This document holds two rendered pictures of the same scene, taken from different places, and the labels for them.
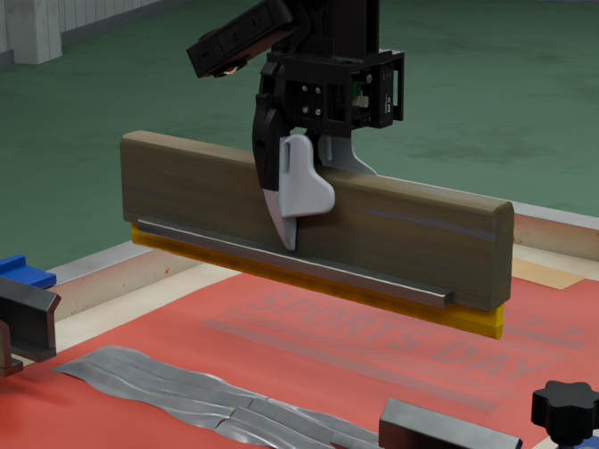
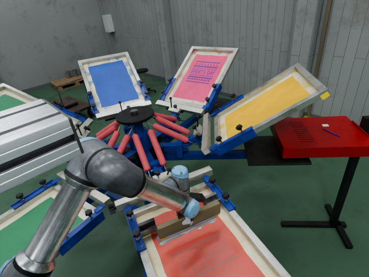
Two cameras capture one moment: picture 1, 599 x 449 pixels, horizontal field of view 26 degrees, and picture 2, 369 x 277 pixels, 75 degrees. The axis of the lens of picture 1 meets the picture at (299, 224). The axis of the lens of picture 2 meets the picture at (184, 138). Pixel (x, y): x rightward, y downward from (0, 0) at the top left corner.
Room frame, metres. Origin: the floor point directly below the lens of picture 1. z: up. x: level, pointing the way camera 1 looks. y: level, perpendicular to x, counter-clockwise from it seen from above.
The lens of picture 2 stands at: (1.43, -0.73, 2.12)
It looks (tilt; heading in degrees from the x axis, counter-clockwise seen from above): 31 degrees down; 122
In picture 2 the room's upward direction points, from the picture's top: 6 degrees counter-clockwise
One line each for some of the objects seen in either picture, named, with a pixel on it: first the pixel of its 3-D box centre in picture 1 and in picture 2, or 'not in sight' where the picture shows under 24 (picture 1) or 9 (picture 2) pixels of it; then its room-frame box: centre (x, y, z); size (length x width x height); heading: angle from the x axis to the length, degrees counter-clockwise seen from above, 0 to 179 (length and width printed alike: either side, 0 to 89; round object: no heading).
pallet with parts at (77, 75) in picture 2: not in sight; (72, 78); (-5.26, 3.98, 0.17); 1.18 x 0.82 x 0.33; 72
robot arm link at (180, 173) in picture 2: not in sight; (180, 178); (0.94, -0.02, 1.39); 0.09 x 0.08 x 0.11; 73
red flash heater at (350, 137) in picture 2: not in sight; (316, 135); (1.48, 1.15, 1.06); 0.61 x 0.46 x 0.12; 23
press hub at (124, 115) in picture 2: not in sight; (148, 175); (0.17, 0.60, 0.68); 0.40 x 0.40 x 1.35
